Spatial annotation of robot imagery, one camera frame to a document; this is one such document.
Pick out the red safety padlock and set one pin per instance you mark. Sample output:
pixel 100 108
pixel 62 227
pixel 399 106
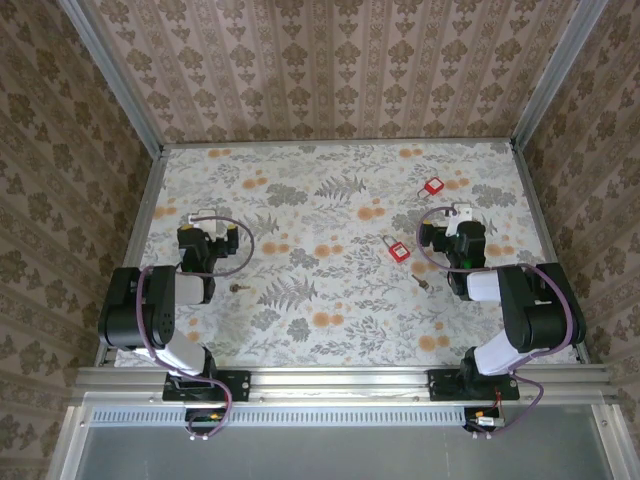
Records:
pixel 434 187
pixel 398 252

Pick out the small metal key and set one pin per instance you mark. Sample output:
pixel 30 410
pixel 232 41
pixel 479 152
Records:
pixel 423 284
pixel 239 287

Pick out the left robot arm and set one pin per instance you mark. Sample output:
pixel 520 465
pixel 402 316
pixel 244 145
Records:
pixel 165 315

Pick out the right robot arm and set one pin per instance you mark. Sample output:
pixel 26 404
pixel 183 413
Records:
pixel 540 320

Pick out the floral table cover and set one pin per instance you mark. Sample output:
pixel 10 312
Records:
pixel 325 175

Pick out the black electronics box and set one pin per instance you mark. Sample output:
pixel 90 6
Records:
pixel 485 422
pixel 200 417

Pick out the grey metal shelf plate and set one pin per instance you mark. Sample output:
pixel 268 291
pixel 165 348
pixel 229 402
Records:
pixel 325 455

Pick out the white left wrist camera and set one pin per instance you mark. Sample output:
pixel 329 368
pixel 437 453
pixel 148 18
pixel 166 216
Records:
pixel 205 222

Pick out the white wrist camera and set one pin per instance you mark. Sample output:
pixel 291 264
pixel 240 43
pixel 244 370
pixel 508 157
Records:
pixel 460 217
pixel 205 222

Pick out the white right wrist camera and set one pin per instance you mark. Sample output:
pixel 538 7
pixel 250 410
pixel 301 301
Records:
pixel 460 217

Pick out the aluminium table side rail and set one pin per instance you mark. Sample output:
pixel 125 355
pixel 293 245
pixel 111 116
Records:
pixel 135 250

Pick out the aluminium table end rail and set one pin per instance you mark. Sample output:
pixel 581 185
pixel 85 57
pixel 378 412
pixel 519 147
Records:
pixel 340 143

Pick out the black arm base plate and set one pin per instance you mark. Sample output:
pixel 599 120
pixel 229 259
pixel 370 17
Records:
pixel 442 385
pixel 240 385

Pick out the aluminium mounting rail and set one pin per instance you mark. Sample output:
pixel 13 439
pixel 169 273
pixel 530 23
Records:
pixel 340 385

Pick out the aluminium frame post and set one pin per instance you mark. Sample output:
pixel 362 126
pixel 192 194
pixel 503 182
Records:
pixel 553 75
pixel 116 75

